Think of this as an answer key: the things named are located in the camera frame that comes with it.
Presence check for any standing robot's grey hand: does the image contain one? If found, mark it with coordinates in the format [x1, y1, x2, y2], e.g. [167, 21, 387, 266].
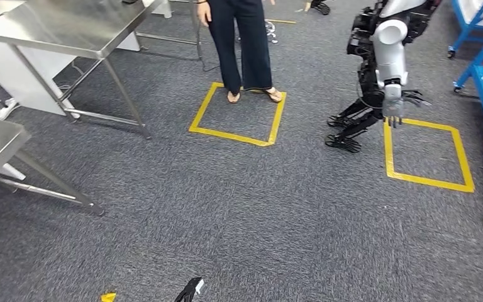
[380, 83, 406, 129]

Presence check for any standing humanoid robot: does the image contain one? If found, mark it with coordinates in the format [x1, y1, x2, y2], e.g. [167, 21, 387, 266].
[325, 0, 442, 154]

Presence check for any yellow floor tape square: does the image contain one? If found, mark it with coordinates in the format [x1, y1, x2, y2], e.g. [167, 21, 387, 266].
[188, 82, 287, 147]
[383, 118, 475, 194]

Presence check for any black robot leg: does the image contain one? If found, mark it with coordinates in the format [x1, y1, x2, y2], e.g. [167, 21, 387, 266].
[304, 0, 332, 16]

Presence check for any white cabinet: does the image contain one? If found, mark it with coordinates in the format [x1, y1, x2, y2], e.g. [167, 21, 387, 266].
[0, 29, 142, 120]

